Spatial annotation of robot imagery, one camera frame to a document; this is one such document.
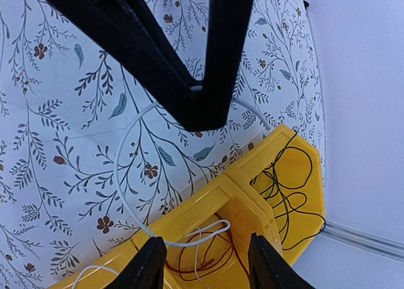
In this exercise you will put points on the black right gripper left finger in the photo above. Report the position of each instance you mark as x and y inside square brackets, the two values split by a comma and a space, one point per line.
[145, 270]

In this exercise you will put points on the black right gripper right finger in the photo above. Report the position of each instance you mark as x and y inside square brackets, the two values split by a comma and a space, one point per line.
[268, 269]

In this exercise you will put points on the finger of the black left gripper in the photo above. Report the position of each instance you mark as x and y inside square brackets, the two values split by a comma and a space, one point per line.
[227, 26]
[128, 31]

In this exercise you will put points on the yellow three-compartment bin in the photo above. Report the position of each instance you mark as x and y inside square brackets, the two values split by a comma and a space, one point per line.
[276, 190]

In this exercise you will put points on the floral patterned table mat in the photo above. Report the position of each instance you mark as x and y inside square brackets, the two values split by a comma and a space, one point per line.
[65, 103]

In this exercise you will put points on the right aluminium frame post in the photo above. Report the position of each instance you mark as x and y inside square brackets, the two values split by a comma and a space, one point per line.
[367, 242]

